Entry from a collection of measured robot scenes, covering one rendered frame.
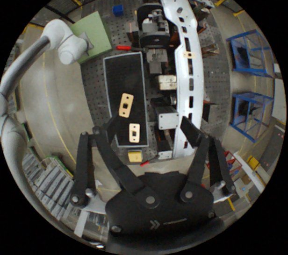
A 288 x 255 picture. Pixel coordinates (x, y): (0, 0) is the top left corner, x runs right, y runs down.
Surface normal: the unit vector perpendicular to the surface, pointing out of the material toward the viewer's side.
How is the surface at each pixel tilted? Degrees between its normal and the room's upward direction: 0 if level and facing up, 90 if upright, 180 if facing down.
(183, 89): 0
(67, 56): 48
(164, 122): 0
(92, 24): 42
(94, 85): 0
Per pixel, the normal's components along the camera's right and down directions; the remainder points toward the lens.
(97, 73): -0.01, 0.30
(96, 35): 0.12, 0.85
